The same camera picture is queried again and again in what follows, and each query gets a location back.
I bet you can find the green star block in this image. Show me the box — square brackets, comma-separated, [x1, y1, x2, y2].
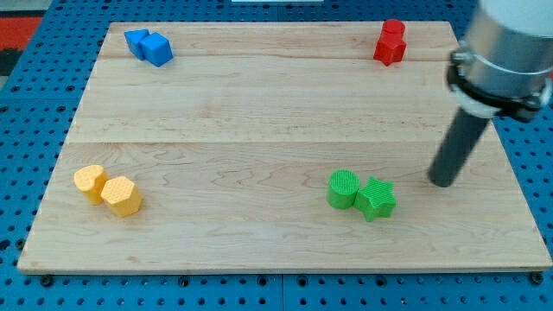
[353, 176, 397, 222]

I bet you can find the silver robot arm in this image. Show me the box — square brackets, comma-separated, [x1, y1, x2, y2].
[447, 0, 552, 123]

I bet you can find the blue triangle block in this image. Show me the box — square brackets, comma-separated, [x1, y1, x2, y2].
[124, 29, 149, 60]

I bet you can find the blue cube block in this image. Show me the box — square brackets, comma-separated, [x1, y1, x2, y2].
[139, 33, 174, 67]

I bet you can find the red cylinder block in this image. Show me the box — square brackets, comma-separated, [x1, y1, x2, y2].
[381, 19, 406, 38]

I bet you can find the wooden board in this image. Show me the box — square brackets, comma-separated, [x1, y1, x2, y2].
[17, 22, 552, 275]

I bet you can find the yellow heart block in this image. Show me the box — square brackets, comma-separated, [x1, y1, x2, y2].
[73, 164, 109, 205]

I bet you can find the red star block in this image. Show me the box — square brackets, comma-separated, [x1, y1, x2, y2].
[373, 33, 407, 66]

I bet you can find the yellow hexagon block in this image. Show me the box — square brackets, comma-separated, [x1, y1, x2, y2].
[101, 176, 143, 217]

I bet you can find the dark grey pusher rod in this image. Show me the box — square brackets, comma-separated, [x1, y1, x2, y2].
[427, 108, 489, 187]

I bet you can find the green cylinder block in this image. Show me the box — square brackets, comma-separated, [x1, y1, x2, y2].
[326, 169, 360, 209]

